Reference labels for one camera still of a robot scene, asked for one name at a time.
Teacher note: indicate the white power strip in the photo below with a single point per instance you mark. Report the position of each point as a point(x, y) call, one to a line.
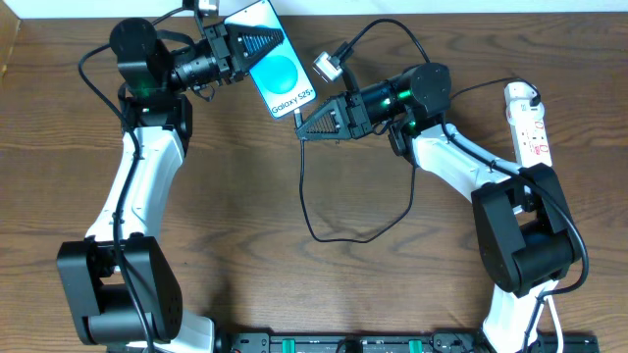
point(525, 114)

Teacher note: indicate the blue Galaxy smartphone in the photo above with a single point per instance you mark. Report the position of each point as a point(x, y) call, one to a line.
point(280, 76)

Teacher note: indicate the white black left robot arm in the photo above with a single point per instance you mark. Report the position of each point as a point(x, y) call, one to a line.
point(121, 291)

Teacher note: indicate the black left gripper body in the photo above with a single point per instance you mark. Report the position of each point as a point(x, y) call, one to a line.
point(221, 52)

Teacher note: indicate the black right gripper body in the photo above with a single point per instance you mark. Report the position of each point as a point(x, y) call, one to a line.
point(349, 113)

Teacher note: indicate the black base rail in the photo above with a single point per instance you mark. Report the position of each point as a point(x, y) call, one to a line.
point(443, 341)

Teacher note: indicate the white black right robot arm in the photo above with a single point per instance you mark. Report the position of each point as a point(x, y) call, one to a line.
point(529, 244)

